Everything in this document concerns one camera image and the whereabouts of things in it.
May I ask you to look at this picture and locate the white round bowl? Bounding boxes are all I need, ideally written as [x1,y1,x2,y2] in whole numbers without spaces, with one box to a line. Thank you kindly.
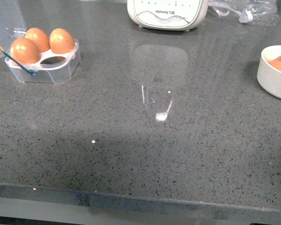
[257,45,281,99]

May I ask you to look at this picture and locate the brown egg front left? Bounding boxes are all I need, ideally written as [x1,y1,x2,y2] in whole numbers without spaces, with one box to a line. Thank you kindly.
[10,37,41,64]

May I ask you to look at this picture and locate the clear plastic bag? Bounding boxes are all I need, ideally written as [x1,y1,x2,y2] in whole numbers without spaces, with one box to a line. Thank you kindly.
[208,0,280,26]

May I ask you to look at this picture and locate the blue rubber band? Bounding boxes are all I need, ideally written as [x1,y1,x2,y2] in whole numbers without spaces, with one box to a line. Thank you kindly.
[2,51,37,76]

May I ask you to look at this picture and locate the clear plastic egg box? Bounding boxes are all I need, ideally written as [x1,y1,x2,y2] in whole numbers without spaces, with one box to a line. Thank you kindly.
[0,0,81,85]

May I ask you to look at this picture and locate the white Joyoung blender appliance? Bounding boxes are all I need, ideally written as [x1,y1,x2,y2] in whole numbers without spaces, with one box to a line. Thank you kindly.
[127,0,209,31]

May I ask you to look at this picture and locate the brown egg back left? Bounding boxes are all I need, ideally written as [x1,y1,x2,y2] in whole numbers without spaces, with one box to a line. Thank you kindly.
[25,28,50,53]

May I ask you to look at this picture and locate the brown egg back right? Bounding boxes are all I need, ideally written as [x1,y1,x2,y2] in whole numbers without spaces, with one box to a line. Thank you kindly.
[49,28,75,54]

